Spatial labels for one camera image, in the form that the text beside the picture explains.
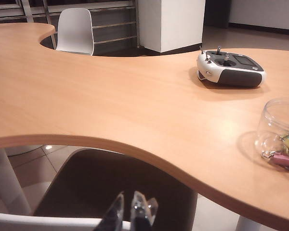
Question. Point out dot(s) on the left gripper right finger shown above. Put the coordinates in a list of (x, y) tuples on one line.
[(140, 211)]

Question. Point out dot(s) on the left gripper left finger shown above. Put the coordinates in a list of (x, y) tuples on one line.
[(114, 214)]

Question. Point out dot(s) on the clear plastic clip jar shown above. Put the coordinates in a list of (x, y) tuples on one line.
[(277, 134)]

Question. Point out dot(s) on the pink binder clip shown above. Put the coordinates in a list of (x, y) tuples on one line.
[(281, 160)]

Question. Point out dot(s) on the white black RC transmitter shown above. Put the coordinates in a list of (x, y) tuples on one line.
[(231, 69)]

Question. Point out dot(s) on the white shell chair wooden legs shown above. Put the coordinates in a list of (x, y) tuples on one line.
[(74, 31)]

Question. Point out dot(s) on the metal bar railing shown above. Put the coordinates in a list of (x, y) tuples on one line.
[(110, 24)]

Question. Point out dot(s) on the dark door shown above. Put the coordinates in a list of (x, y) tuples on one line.
[(216, 13)]

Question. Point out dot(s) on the white table pedestal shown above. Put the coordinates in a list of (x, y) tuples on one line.
[(7, 180), (257, 223)]

